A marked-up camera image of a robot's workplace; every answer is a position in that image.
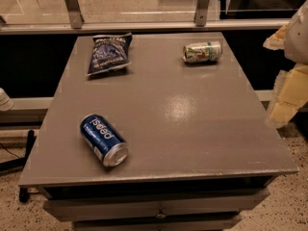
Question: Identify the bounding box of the metal railing frame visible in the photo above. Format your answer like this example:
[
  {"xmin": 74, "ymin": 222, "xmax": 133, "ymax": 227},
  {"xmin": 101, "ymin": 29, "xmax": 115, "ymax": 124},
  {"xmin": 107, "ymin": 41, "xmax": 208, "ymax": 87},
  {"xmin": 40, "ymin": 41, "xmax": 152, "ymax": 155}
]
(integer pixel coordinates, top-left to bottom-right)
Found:
[{"xmin": 0, "ymin": 0, "xmax": 306, "ymax": 35}]

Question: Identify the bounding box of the white object at left edge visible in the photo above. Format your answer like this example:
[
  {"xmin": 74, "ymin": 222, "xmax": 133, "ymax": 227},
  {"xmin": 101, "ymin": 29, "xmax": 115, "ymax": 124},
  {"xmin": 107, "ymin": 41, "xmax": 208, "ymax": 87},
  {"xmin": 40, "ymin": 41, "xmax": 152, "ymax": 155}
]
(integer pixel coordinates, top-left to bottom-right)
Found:
[{"xmin": 0, "ymin": 88, "xmax": 13, "ymax": 112}]

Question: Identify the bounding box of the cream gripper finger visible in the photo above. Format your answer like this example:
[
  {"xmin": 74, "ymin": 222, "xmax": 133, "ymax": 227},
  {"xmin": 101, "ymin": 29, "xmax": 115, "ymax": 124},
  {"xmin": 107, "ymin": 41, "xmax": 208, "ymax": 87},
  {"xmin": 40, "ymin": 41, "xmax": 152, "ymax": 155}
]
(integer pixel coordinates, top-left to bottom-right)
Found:
[
  {"xmin": 263, "ymin": 25, "xmax": 287, "ymax": 50},
  {"xmin": 267, "ymin": 64, "xmax": 308, "ymax": 128}
]

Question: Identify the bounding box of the dark blue chip bag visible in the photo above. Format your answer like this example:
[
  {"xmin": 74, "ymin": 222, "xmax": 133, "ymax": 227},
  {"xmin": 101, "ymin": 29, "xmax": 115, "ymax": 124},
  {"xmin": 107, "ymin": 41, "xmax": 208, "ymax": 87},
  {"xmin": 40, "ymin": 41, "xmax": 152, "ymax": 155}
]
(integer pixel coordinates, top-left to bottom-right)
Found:
[{"xmin": 88, "ymin": 33, "xmax": 133, "ymax": 76}]

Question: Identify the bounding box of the grey metal cabinet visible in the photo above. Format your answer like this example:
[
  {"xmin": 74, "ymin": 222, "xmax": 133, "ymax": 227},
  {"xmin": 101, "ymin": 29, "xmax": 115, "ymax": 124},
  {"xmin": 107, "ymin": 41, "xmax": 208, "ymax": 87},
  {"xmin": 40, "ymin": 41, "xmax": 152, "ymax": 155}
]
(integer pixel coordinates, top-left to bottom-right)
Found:
[{"xmin": 19, "ymin": 33, "xmax": 297, "ymax": 231}]

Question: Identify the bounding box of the blue pepsi can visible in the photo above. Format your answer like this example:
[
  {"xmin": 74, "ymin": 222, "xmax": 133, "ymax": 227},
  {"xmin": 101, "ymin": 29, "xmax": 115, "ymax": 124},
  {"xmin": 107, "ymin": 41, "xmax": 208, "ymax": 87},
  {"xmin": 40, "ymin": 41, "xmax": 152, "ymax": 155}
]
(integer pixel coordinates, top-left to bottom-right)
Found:
[{"xmin": 80, "ymin": 115, "xmax": 128, "ymax": 167}]

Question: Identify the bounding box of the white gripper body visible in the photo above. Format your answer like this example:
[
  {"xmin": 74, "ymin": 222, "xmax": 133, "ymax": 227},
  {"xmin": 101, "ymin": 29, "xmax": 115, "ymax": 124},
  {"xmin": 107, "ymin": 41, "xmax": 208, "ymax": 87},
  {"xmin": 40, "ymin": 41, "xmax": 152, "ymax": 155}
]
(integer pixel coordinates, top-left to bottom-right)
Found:
[{"xmin": 284, "ymin": 0, "xmax": 308, "ymax": 64}]

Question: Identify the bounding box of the black stand leg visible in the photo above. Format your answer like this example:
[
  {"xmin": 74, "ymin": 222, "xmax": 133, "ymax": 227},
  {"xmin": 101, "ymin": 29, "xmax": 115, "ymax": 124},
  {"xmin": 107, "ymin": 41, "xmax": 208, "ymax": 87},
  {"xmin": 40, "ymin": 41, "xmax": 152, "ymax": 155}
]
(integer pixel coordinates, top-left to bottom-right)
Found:
[{"xmin": 0, "ymin": 130, "xmax": 36, "ymax": 203}]

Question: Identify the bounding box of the white green soda can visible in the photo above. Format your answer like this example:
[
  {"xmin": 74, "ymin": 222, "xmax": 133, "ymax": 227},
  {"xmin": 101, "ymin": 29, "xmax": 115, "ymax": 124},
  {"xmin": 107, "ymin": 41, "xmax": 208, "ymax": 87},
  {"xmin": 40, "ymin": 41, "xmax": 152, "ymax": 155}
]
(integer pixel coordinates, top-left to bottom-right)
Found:
[{"xmin": 183, "ymin": 41, "xmax": 222, "ymax": 64}]

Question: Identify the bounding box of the grey cabinet drawer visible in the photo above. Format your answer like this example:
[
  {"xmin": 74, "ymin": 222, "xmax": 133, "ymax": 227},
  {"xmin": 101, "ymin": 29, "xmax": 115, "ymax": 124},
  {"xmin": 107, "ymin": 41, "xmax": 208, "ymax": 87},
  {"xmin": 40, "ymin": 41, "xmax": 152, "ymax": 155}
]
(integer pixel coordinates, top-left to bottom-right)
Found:
[{"xmin": 43, "ymin": 188, "xmax": 270, "ymax": 221}]

